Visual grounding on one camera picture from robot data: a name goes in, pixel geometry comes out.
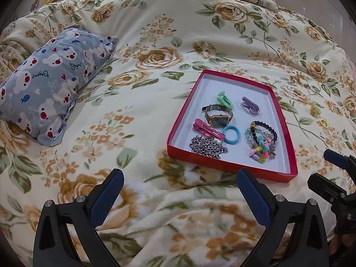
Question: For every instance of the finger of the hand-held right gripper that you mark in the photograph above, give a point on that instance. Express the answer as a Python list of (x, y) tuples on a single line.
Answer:
[(332, 155), (322, 183)]

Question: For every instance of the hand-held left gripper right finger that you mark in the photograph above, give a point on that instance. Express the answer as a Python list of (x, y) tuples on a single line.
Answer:
[(254, 197)]

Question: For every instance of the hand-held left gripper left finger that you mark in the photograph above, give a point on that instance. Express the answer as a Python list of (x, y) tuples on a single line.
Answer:
[(108, 197)]

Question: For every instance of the silver band wristwatch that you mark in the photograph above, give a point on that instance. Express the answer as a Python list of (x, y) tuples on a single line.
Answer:
[(221, 121)]

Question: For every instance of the pink hair clip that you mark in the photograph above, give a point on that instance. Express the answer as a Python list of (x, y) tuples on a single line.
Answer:
[(205, 128)]

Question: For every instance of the red shallow box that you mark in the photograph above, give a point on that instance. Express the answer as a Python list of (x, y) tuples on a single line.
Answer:
[(211, 89)]

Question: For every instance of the person's right hand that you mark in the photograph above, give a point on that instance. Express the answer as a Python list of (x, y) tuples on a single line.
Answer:
[(335, 244)]

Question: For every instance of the bear print grey pillow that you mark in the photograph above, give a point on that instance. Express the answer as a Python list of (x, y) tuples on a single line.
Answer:
[(55, 75)]

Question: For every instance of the floral cream blanket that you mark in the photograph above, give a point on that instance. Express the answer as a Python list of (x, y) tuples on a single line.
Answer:
[(167, 19)]

